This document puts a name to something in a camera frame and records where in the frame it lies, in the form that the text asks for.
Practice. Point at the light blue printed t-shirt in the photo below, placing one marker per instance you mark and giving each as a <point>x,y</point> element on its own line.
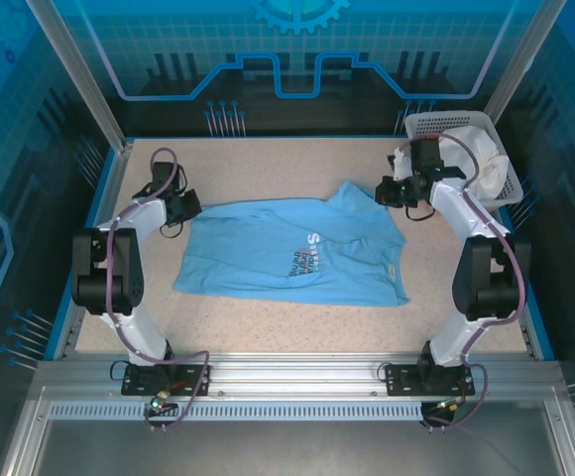
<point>248,258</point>

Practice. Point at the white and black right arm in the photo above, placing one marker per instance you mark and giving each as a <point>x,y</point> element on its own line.
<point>448,342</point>

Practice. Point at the white perforated plastic basket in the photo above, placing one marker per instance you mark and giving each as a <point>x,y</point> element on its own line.
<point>446,121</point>

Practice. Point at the white t-shirt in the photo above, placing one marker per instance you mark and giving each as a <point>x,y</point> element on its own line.
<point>486,163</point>

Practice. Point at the small lit connector board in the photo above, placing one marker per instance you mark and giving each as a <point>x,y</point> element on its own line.
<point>448,404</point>
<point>161,402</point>

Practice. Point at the grey metal shelf panel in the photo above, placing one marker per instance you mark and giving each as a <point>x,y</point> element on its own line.
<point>287,446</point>

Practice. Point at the aluminium frame post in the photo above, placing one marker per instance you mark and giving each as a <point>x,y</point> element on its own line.
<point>520,59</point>
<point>84,74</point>

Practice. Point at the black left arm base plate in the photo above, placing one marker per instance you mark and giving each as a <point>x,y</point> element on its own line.
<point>193,379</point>

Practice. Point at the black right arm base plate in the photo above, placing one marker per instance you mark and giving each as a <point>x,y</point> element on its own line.
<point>401,379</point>

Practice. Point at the wide aluminium base rail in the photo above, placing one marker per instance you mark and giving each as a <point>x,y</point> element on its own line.
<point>292,372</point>

